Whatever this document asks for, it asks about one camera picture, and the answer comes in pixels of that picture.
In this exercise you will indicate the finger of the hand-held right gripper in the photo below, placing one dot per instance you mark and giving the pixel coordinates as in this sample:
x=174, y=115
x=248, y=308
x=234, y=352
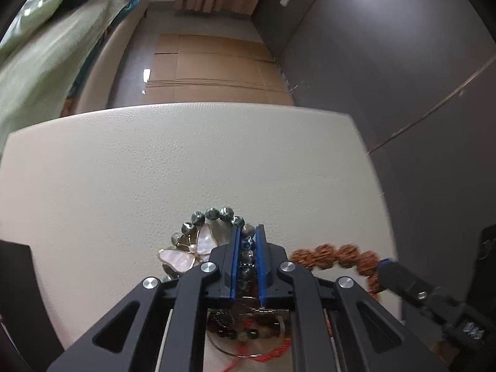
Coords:
x=399, y=277

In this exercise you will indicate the white leather table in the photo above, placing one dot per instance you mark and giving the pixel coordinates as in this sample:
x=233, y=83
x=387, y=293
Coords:
x=193, y=155

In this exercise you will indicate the thin silver bangle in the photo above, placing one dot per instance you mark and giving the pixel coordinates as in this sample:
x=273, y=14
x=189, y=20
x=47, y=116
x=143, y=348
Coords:
x=226, y=350

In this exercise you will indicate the bed with green sheet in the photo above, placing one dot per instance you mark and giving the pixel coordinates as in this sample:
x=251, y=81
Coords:
x=97, y=50

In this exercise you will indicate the cream bed frame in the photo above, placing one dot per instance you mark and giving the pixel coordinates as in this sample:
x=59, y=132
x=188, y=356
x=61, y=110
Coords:
x=112, y=73

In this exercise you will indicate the green fleece blanket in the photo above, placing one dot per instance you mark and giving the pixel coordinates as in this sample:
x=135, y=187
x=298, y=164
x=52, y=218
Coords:
x=42, y=58

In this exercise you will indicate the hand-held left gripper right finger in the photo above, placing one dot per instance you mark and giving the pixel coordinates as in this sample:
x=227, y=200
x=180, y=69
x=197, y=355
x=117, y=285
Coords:
x=262, y=263

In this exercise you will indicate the brown cardboard floor sheets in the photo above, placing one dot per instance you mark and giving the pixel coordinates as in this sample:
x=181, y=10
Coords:
x=217, y=66

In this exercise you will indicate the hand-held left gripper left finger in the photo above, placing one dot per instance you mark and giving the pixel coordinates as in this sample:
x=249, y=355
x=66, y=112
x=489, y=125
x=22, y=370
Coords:
x=235, y=263

